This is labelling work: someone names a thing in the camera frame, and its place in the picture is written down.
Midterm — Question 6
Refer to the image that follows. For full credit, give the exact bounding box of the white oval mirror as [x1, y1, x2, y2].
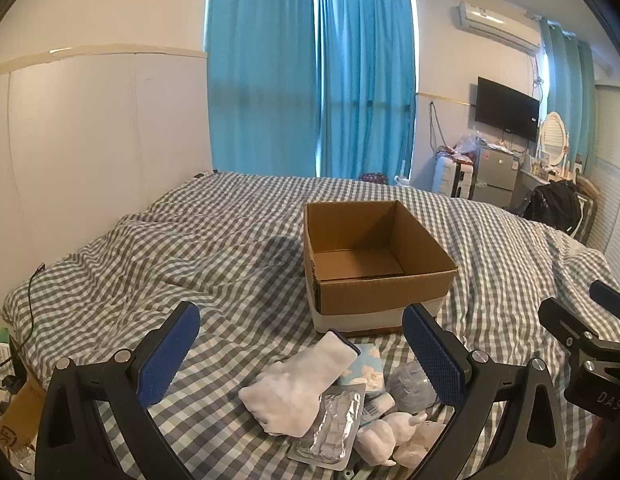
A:
[537, 111, 569, 168]

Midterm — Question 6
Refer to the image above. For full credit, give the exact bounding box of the white suitcase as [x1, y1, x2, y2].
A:
[431, 154, 478, 201]

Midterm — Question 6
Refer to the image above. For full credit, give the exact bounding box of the black backpack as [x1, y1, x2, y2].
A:
[522, 180, 583, 237]

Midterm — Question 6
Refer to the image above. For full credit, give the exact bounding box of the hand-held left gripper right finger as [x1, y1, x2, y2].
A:
[402, 303, 576, 480]

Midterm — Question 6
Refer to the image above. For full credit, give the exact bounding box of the wooden chair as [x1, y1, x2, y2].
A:
[572, 175, 601, 245]

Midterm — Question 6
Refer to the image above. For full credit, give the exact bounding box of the grey mini fridge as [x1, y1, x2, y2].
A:
[472, 145, 521, 207]

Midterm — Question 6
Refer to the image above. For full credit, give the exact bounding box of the wide blue curtain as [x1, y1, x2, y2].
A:
[205, 0, 323, 178]

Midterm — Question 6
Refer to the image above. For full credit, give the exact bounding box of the narrow blue curtain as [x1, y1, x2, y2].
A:
[539, 17, 597, 171]

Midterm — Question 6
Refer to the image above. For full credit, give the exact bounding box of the white figurine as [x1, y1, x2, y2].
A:
[354, 412, 428, 467]

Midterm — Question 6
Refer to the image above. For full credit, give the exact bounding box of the clear plastic bag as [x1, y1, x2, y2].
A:
[452, 132, 479, 159]

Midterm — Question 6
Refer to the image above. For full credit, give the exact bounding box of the white louvered wardrobe door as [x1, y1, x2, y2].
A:
[587, 82, 620, 272]

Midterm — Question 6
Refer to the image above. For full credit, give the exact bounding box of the brown printed cardboard box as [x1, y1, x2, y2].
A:
[0, 375, 48, 453]

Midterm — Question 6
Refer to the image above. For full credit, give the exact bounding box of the white sock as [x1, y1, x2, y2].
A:
[238, 329, 361, 437]

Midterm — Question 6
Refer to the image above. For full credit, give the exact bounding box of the white dressing table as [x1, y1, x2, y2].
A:
[517, 167, 558, 207]

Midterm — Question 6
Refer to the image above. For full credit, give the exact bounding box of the grey plastic bag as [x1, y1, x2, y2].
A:
[387, 360, 438, 410]

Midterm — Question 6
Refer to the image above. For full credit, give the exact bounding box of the silver blister pack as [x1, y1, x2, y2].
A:
[288, 385, 367, 471]

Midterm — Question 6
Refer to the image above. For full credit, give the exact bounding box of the hanging wall cable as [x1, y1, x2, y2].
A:
[428, 101, 447, 155]

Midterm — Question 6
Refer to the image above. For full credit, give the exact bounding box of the blue window curtain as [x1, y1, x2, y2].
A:
[316, 0, 419, 182]

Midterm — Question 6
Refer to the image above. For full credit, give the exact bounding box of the grey checkered blanket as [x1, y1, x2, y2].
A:
[0, 170, 616, 480]

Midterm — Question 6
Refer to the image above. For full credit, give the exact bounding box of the white air conditioner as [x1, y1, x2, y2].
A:
[457, 1, 542, 54]

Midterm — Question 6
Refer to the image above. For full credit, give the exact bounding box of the black wall television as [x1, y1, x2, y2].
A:
[475, 76, 541, 144]

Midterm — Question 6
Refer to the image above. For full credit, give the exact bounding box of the blue patterned tissue pack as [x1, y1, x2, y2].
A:
[335, 342, 387, 397]

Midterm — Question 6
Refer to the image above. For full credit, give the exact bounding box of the small white tube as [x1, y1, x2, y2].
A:
[362, 392, 396, 418]

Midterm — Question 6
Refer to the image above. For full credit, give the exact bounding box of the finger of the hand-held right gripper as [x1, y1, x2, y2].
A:
[589, 280, 620, 319]
[538, 298, 620, 361]

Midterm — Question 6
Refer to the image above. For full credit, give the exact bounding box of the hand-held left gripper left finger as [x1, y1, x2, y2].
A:
[35, 301, 202, 480]

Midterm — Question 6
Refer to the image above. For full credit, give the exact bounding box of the black cable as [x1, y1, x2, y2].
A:
[12, 262, 46, 361]

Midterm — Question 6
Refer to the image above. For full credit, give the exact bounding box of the clear plastic wrap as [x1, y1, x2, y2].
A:
[392, 420, 448, 468]

